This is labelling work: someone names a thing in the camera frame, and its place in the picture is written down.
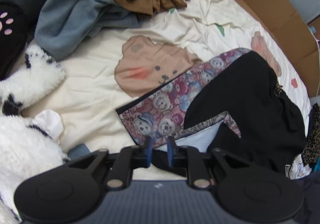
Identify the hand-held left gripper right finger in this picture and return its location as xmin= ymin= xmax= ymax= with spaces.
xmin=167 ymin=135 xmax=251 ymax=189

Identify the black garment with white logo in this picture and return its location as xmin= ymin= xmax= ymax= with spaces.
xmin=184 ymin=51 xmax=308 ymax=179

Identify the white fluffy spotted plush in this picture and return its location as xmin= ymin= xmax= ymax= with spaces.
xmin=0 ymin=45 xmax=70 ymax=224

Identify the flat cardboard sheet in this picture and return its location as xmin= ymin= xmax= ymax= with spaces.
xmin=225 ymin=0 xmax=320 ymax=98

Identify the cream bear print bed sheet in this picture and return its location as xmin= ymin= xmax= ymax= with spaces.
xmin=19 ymin=0 xmax=313 ymax=182

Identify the teal printed blanket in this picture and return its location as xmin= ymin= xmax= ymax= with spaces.
xmin=309 ymin=156 xmax=320 ymax=173

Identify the white cable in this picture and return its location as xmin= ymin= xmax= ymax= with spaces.
xmin=315 ymin=39 xmax=320 ymax=98

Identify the leopard print garment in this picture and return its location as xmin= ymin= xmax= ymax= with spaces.
xmin=273 ymin=82 xmax=320 ymax=167

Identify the grey blue garment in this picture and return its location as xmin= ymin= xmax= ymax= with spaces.
xmin=34 ymin=0 xmax=150 ymax=62

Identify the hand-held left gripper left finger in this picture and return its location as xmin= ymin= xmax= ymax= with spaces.
xmin=69 ymin=136 xmax=153 ymax=189

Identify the black paw print cushion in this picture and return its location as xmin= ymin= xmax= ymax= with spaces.
xmin=0 ymin=1 xmax=34 ymax=81

